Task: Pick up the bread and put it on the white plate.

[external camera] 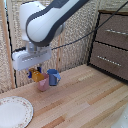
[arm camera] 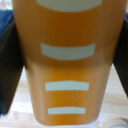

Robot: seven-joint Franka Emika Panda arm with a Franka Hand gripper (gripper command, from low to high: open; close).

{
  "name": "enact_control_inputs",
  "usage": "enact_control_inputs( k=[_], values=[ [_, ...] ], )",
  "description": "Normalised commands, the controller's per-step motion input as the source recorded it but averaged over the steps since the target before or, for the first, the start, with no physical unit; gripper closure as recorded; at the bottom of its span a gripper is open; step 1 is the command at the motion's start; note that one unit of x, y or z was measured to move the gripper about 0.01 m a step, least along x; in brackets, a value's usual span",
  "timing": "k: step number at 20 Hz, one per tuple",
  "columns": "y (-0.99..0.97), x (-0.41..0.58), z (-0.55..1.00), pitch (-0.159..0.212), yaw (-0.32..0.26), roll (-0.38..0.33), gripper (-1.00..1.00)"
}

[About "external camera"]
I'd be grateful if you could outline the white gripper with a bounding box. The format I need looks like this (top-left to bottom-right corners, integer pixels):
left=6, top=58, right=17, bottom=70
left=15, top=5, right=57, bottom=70
left=12, top=44, right=53, bottom=80

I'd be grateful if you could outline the orange toast with white stripes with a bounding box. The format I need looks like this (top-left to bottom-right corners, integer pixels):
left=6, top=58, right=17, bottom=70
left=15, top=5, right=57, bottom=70
left=31, top=68, right=45, bottom=83

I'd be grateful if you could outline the pink mug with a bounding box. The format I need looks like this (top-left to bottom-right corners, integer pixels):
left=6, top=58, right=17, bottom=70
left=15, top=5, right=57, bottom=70
left=36, top=73, right=51, bottom=93

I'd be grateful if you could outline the blue mug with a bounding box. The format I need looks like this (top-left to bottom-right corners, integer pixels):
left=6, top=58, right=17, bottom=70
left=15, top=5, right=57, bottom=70
left=46, top=68, right=62, bottom=87

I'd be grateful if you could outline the white patterned plate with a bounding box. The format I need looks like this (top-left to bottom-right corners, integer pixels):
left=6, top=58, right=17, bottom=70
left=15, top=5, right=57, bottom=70
left=0, top=95, right=35, bottom=128

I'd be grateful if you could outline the brown wooden dresser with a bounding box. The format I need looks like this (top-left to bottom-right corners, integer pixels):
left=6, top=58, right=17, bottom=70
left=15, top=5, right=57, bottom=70
left=86, top=9, right=128, bottom=83

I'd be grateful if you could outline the pale grey rounded object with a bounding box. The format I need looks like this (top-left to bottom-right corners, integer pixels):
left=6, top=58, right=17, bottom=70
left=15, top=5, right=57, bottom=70
left=110, top=103, right=128, bottom=128

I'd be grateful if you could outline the wooden post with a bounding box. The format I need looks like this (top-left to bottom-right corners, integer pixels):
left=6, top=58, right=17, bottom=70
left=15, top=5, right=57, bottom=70
left=0, top=0, right=17, bottom=90

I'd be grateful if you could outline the black cable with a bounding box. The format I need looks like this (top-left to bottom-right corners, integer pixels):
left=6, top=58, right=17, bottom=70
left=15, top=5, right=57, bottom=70
left=51, top=0, right=128, bottom=51

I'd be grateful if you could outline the silver drawer handle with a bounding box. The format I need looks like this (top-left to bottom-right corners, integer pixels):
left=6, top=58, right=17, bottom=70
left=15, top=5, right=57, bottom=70
left=105, top=28, right=128, bottom=37
left=96, top=55, right=122, bottom=67

